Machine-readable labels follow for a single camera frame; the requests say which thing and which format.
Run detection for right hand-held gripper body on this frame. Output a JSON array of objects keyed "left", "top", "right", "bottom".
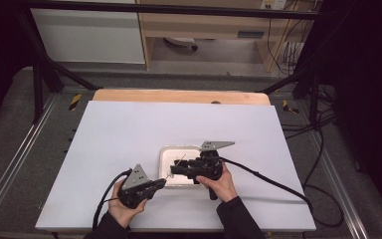
[{"left": 182, "top": 140, "right": 237, "bottom": 202}]

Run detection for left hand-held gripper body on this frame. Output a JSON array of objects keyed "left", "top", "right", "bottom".
[{"left": 117, "top": 163, "right": 157, "bottom": 210}]

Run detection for square metal tray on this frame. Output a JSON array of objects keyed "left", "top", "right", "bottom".
[{"left": 158, "top": 144, "right": 204, "bottom": 190}]

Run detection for person's right hand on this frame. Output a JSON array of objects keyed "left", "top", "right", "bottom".
[{"left": 195, "top": 162, "right": 239, "bottom": 204}]

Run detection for person's left hand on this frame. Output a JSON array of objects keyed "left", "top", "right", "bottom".
[{"left": 107, "top": 178, "right": 149, "bottom": 229}]

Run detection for white board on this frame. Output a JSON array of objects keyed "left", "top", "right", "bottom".
[{"left": 35, "top": 101, "right": 317, "bottom": 232}]

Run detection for wooden table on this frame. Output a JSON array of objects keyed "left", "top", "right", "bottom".
[{"left": 92, "top": 88, "right": 273, "bottom": 107}]

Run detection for yellow black tape strip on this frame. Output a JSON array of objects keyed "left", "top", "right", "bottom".
[
  {"left": 282, "top": 99, "right": 299, "bottom": 115},
  {"left": 68, "top": 93, "right": 83, "bottom": 113}
]

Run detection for white chair base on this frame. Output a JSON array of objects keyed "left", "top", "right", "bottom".
[{"left": 163, "top": 36, "right": 200, "bottom": 52}]

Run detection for light wooden desk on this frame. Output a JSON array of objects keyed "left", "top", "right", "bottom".
[{"left": 135, "top": 0, "right": 314, "bottom": 73}]

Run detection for white cabinet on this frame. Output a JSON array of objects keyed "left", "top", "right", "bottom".
[{"left": 31, "top": 0, "right": 146, "bottom": 65}]

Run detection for white power strip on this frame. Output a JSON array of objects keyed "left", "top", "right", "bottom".
[{"left": 260, "top": 0, "right": 287, "bottom": 11}]

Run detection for dark curtain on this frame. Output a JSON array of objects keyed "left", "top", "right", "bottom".
[
  {"left": 316, "top": 0, "right": 382, "bottom": 217},
  {"left": 0, "top": 0, "right": 36, "bottom": 133}
]

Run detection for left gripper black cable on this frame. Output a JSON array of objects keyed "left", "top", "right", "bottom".
[{"left": 92, "top": 168, "right": 133, "bottom": 232}]

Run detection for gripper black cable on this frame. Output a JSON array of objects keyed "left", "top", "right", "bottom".
[
  {"left": 92, "top": 168, "right": 133, "bottom": 232},
  {"left": 219, "top": 156, "right": 345, "bottom": 229}
]

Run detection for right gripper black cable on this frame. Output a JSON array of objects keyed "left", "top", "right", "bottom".
[{"left": 219, "top": 156, "right": 345, "bottom": 229}]

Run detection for black floor cables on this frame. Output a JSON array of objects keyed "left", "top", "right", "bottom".
[{"left": 280, "top": 83, "right": 338, "bottom": 141}]

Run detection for aluminium floor rail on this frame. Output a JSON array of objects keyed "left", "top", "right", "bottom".
[
  {"left": 0, "top": 94, "right": 60, "bottom": 228},
  {"left": 309, "top": 130, "right": 370, "bottom": 239}
]

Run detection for hanging black cables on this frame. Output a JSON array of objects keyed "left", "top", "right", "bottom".
[{"left": 266, "top": 0, "right": 316, "bottom": 78}]

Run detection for black metal frame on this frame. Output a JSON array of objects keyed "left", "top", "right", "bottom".
[{"left": 13, "top": 0, "right": 339, "bottom": 130}]

